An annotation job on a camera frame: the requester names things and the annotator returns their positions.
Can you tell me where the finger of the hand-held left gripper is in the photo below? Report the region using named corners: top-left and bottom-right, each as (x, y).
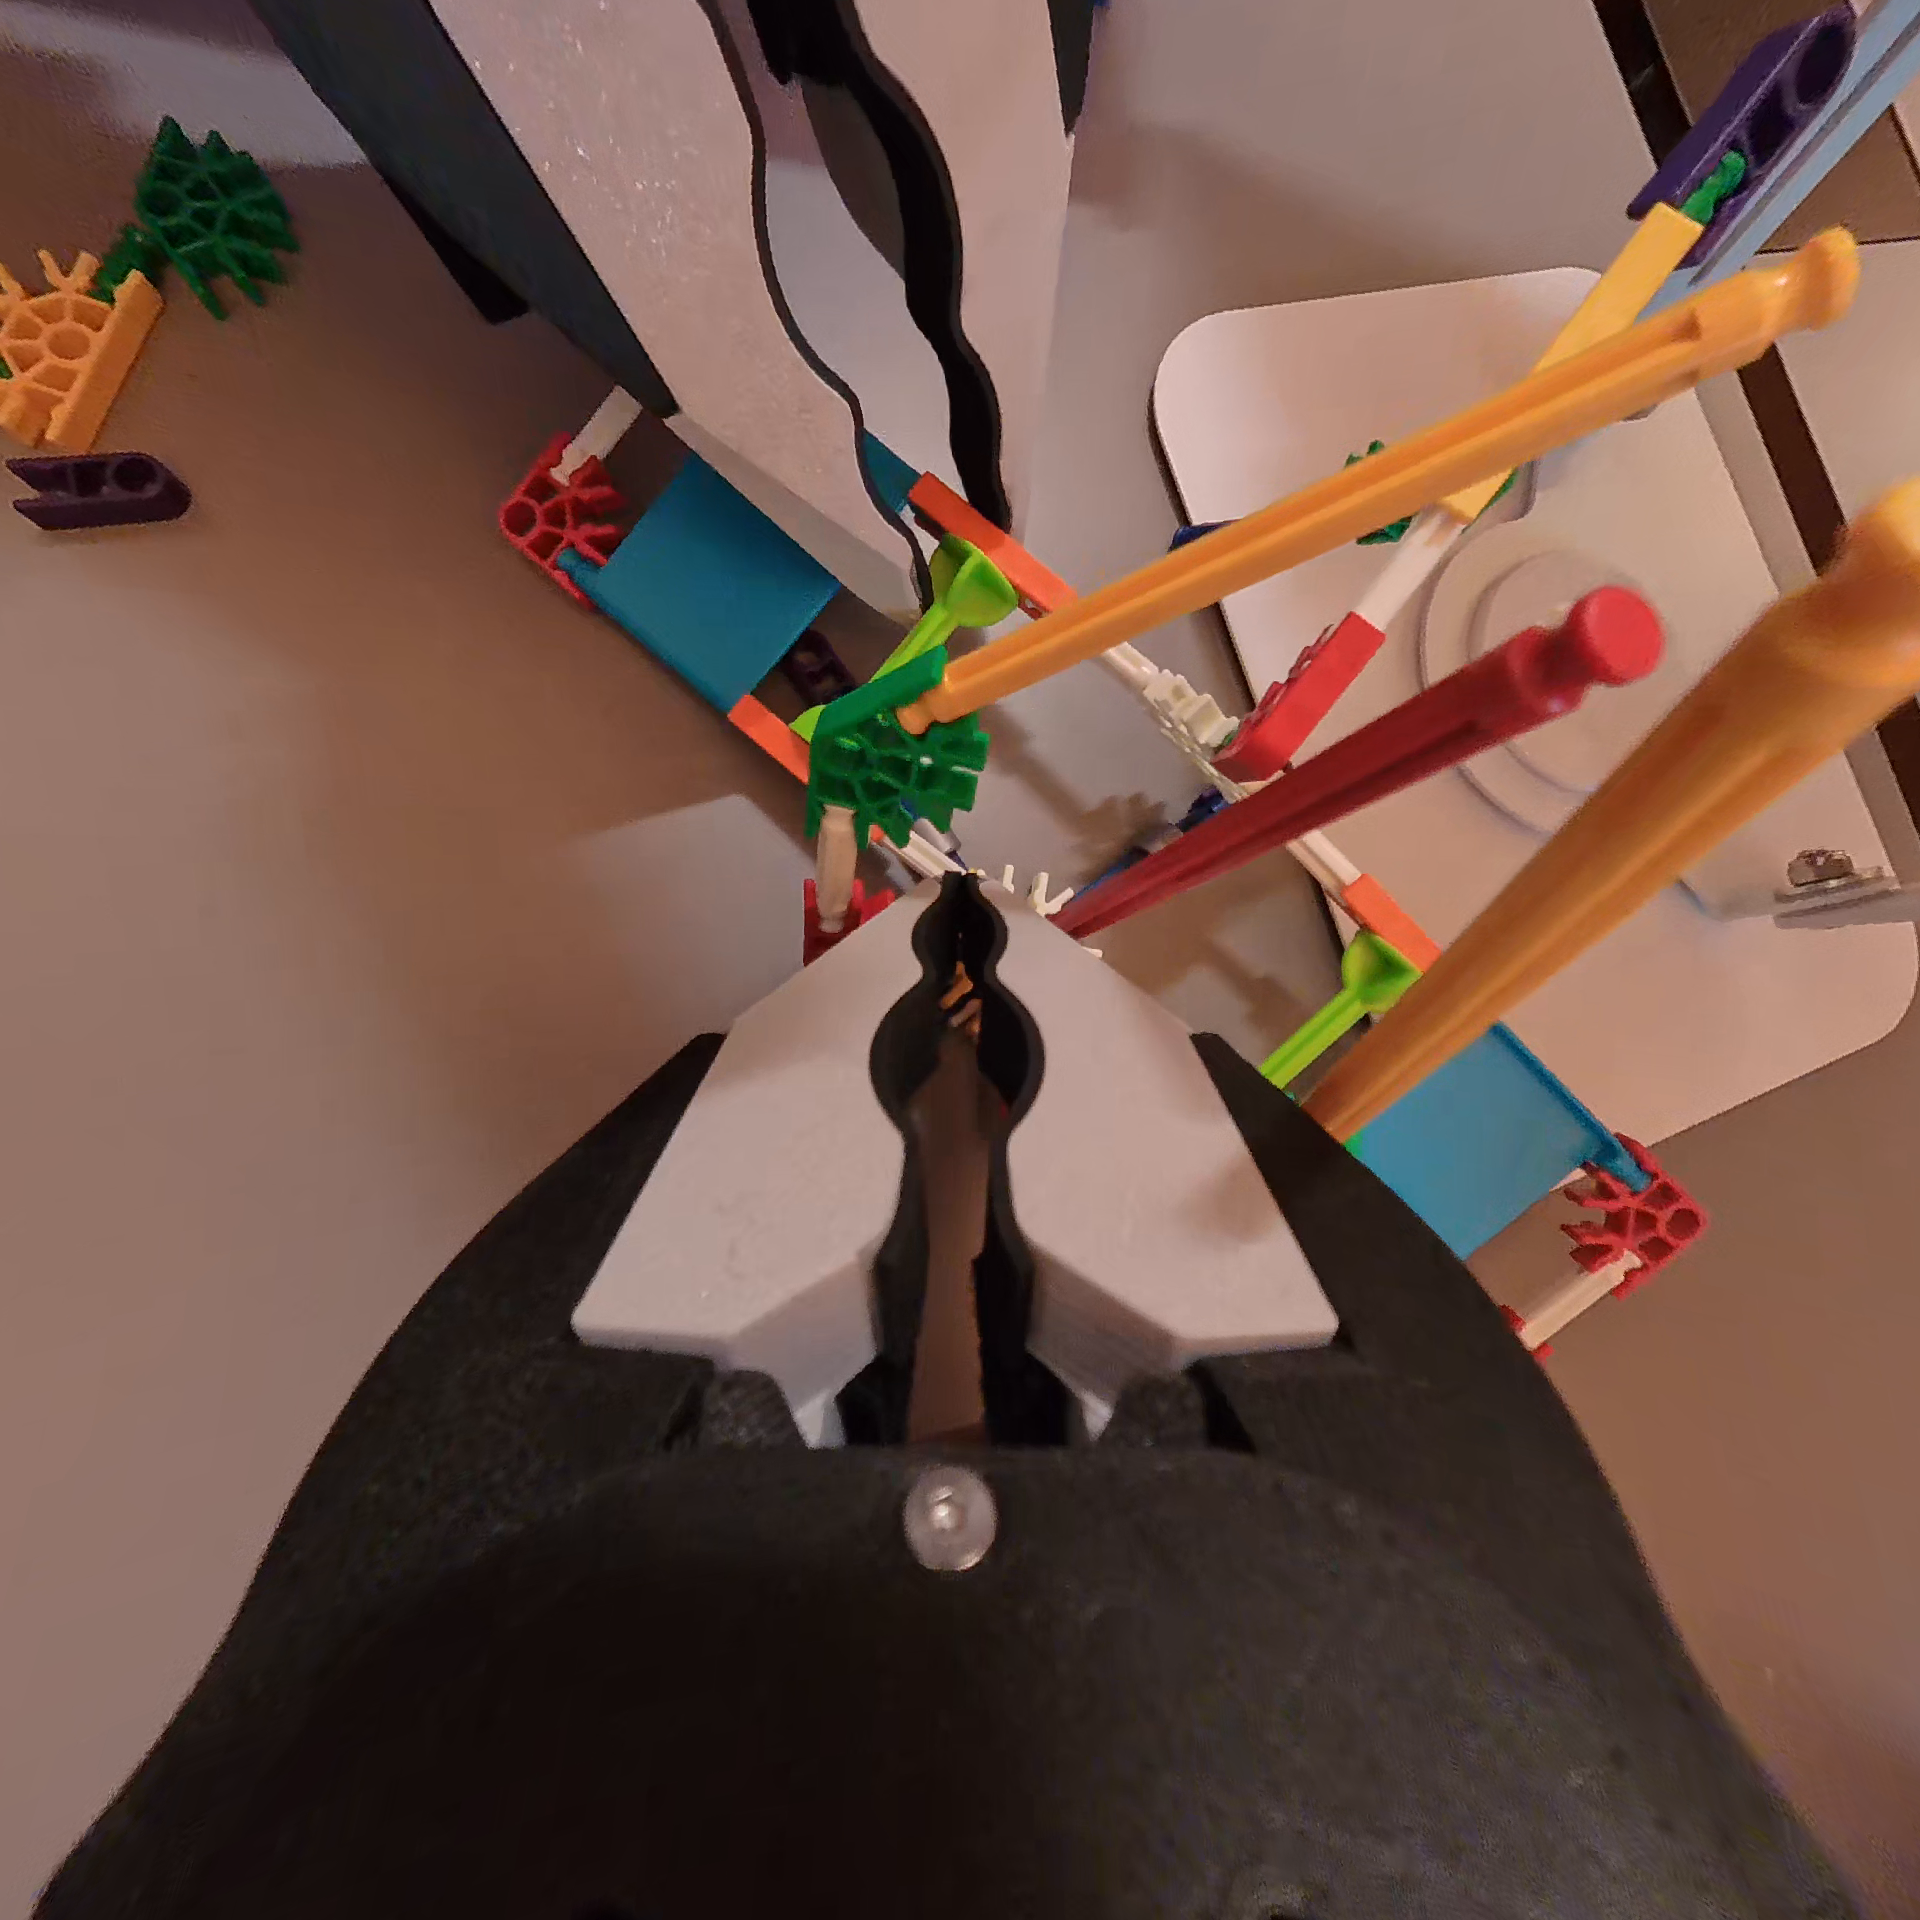
top-left (434, 0), bottom-right (923, 619)
top-left (750, 0), bottom-right (1073, 534)

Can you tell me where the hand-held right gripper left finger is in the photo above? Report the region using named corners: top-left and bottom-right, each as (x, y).
top-left (565, 881), bottom-right (954, 1439)

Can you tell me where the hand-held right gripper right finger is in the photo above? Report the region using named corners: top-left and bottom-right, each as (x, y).
top-left (967, 878), bottom-right (1335, 1438)

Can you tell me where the white toy rod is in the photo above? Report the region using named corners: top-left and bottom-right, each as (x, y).
top-left (1109, 645), bottom-right (1200, 725)

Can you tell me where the colourful toy wheel model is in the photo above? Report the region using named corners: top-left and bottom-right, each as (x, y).
top-left (791, 0), bottom-right (1920, 1361)

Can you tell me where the green toy connector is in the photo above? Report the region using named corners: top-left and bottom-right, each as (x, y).
top-left (89, 118), bottom-right (302, 320)

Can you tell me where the purple toy connector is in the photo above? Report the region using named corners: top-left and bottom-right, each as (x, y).
top-left (9, 459), bottom-right (195, 534)

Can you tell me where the white document stand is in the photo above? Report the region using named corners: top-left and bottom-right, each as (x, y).
top-left (1149, 0), bottom-right (1920, 1143)

